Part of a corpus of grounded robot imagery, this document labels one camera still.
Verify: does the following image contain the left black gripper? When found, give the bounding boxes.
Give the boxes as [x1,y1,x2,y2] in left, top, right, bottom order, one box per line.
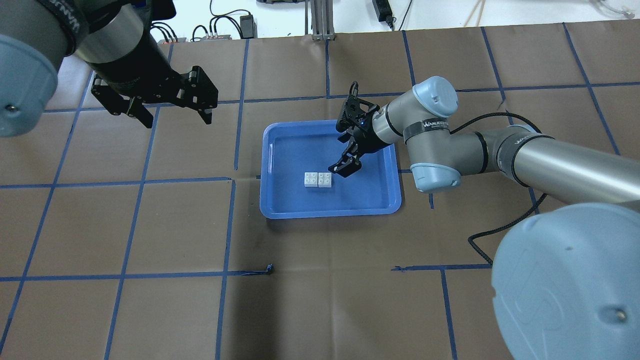
[90,32,218,129]

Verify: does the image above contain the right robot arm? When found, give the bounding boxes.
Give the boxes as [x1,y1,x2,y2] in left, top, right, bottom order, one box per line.
[328,76,640,360]

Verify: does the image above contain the blue plastic tray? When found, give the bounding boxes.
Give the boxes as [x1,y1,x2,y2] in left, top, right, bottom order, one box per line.
[259,120,403,220]

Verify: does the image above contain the brown paper table cover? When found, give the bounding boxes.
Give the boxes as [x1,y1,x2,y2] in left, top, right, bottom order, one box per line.
[1,20,639,360]

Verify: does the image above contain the orange connector box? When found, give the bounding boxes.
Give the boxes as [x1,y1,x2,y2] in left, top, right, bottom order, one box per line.
[193,34,233,43]

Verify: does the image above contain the wooden chopstick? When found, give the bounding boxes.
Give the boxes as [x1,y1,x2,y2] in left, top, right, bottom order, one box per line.
[462,0,483,28]
[475,0,487,27]

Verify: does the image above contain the aluminium frame post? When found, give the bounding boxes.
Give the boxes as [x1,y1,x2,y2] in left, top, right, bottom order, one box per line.
[304,0,336,42]

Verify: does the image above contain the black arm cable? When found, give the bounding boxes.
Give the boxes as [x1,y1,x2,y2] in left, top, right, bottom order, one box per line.
[450,111,543,266]

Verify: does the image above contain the white block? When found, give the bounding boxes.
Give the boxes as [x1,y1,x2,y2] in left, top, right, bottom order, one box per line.
[317,172,333,188]
[303,172,319,188]

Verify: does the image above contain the black power adapter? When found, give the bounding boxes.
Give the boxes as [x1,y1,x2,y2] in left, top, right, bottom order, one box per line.
[371,0,394,24]

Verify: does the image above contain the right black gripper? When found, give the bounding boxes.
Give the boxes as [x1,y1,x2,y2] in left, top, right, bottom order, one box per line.
[327,95,393,178]

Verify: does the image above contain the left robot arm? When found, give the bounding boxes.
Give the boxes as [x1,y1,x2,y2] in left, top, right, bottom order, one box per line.
[0,0,218,138]

